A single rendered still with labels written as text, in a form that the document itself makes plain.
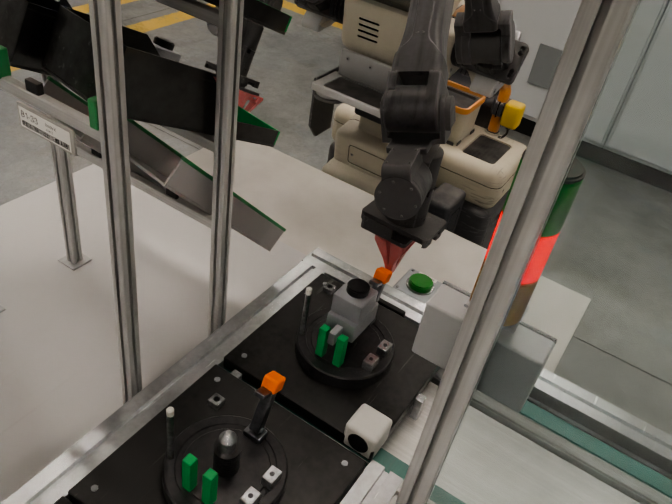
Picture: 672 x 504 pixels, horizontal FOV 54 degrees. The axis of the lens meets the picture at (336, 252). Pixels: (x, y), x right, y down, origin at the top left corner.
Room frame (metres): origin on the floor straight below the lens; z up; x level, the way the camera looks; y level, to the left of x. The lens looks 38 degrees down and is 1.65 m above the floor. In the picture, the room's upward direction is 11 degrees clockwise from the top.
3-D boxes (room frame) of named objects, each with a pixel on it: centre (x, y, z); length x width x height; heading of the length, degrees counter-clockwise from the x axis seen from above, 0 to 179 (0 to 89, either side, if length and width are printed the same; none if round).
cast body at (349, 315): (0.64, -0.03, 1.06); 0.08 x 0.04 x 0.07; 154
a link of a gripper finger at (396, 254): (0.75, -0.07, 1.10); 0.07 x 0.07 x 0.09; 63
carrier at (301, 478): (0.42, 0.08, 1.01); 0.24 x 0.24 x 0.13; 63
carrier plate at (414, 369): (0.65, -0.04, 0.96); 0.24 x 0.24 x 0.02; 63
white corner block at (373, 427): (0.52, -0.08, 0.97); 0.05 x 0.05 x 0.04; 63
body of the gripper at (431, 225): (0.74, -0.08, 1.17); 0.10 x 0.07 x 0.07; 63
